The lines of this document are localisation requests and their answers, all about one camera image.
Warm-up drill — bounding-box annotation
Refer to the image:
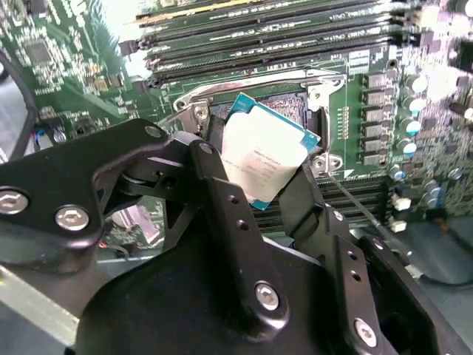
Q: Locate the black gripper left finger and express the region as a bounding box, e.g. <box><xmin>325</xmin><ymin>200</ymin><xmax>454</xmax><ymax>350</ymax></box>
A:
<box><xmin>0</xmin><ymin>118</ymin><xmax>293</xmax><ymax>337</ymax></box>

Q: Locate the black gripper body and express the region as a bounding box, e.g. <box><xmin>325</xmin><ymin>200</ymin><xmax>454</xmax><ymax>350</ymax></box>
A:
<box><xmin>75</xmin><ymin>234</ymin><xmax>348</xmax><ymax>355</ymax></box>

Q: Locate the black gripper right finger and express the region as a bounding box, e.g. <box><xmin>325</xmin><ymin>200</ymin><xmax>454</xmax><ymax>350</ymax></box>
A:
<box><xmin>276</xmin><ymin>162</ymin><xmax>463</xmax><ymax>355</ymax></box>

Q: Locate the metal socket cover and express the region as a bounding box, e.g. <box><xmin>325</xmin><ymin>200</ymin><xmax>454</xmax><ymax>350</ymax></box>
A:
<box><xmin>110</xmin><ymin>205</ymin><xmax>166</xmax><ymax>248</ymax></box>

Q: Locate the silver CPU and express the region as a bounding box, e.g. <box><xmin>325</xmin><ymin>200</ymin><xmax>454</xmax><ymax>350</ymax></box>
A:
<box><xmin>221</xmin><ymin>92</ymin><xmax>322</xmax><ymax>212</ymax></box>

